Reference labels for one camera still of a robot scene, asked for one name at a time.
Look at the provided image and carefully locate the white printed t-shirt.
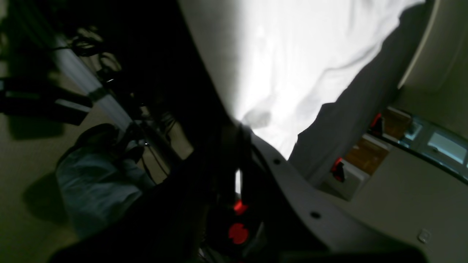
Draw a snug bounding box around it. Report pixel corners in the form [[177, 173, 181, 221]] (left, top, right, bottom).
[[177, 0, 424, 159]]

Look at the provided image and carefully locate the black table cloth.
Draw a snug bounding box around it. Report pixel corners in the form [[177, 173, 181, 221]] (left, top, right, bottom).
[[137, 0, 434, 186]]

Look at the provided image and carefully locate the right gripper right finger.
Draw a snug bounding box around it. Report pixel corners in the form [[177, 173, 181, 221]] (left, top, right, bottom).
[[240, 126, 427, 263]]

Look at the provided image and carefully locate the red black clamp far left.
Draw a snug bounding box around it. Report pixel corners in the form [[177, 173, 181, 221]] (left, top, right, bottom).
[[228, 199, 254, 246]]

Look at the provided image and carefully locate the red black clamp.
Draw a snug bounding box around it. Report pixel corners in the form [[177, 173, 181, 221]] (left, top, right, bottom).
[[331, 157, 346, 183], [228, 199, 254, 246]]

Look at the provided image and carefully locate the red black clamp far right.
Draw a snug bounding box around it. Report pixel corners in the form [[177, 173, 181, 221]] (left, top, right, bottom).
[[331, 157, 346, 183]]

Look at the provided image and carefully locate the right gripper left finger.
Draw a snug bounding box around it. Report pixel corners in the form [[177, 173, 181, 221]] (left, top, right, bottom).
[[49, 124, 239, 263]]

